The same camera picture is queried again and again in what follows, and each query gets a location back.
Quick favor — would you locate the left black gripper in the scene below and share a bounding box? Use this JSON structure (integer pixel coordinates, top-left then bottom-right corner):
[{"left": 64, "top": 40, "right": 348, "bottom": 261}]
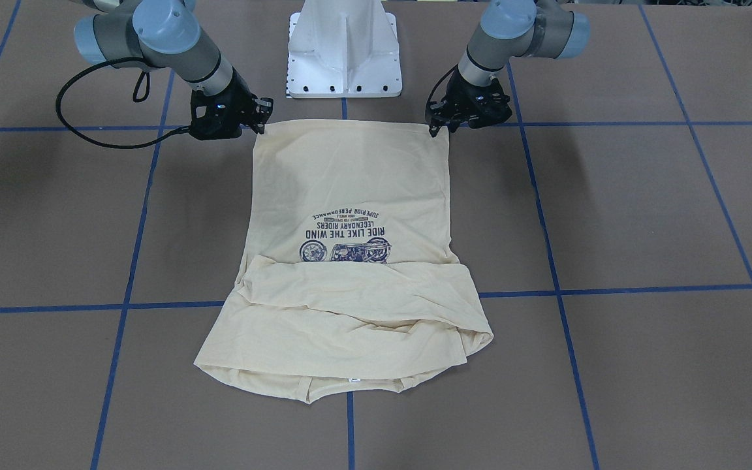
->
[{"left": 426, "top": 65, "right": 512, "bottom": 138}]

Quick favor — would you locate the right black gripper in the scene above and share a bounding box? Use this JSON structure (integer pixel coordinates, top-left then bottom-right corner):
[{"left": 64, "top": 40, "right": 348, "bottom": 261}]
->
[{"left": 189, "top": 70, "right": 274, "bottom": 140}]

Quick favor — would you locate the beige long-sleeve printed shirt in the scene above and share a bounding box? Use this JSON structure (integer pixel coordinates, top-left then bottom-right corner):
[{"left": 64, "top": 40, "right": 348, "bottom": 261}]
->
[{"left": 194, "top": 119, "right": 494, "bottom": 403}]

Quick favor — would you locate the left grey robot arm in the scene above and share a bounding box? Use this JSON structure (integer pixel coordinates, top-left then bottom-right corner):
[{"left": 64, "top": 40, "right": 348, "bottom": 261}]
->
[{"left": 426, "top": 1, "right": 591, "bottom": 138}]

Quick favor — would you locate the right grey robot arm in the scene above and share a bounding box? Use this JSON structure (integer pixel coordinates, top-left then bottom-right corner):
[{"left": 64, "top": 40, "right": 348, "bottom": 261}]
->
[{"left": 74, "top": 1, "right": 274, "bottom": 140}]

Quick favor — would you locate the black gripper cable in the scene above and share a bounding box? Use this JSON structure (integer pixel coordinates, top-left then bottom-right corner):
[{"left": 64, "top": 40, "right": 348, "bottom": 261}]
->
[{"left": 55, "top": 56, "right": 193, "bottom": 149}]

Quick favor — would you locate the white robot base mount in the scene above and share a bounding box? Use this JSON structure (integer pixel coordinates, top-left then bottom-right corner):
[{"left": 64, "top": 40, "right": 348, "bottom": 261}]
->
[{"left": 286, "top": 1, "right": 403, "bottom": 99}]

